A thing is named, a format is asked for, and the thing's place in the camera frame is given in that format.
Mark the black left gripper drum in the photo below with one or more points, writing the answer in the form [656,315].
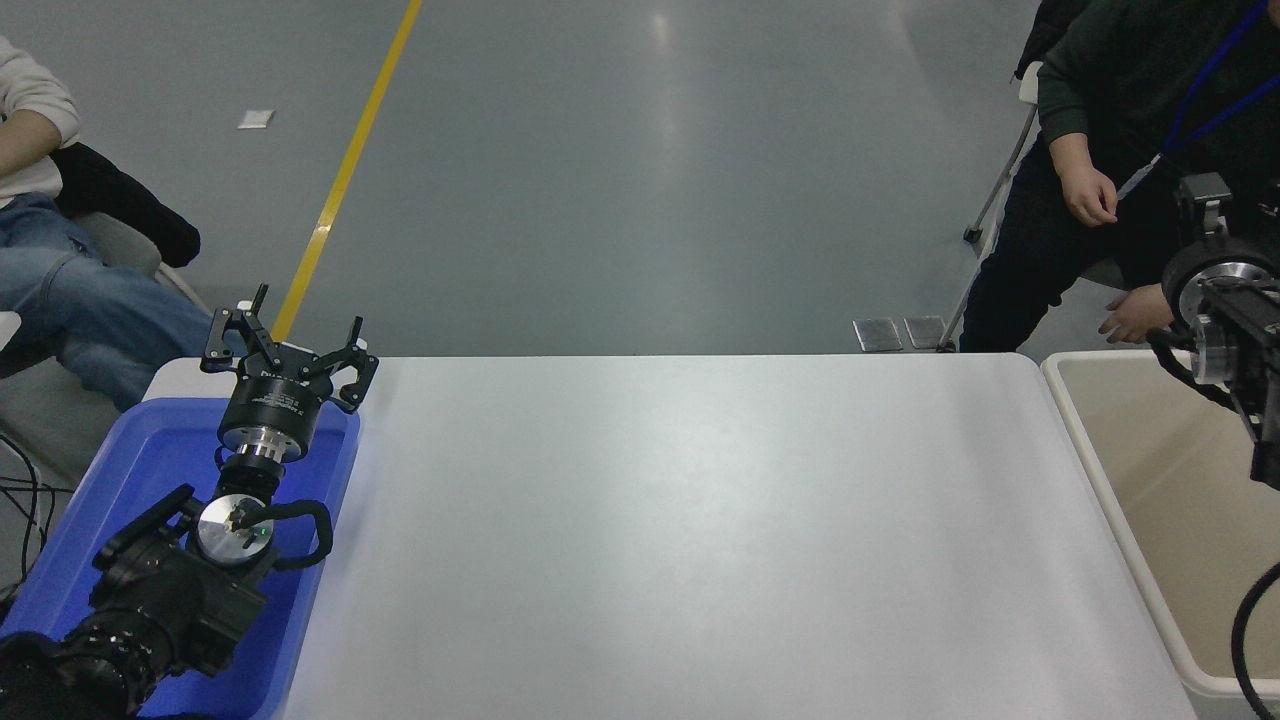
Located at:
[272,400]

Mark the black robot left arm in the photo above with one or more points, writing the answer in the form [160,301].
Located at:
[170,600]

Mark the person's forearm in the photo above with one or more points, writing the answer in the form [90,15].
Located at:
[25,145]

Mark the person's right hand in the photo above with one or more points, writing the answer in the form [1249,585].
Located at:
[1090,195]

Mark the person's left hand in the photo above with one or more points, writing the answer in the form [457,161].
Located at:
[1138,315]

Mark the person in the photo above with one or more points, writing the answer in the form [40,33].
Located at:
[1120,60]
[90,310]

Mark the blue plastic tray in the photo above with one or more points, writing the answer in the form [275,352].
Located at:
[120,470]

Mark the black jacket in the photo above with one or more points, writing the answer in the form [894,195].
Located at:
[1050,30]
[120,200]

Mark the white paper scrap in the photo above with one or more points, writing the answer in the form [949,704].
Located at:
[255,119]

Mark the large pale plastic bin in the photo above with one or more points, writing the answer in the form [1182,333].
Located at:
[1170,500]

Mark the metal frame chair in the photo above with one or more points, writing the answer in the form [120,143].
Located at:
[1028,80]

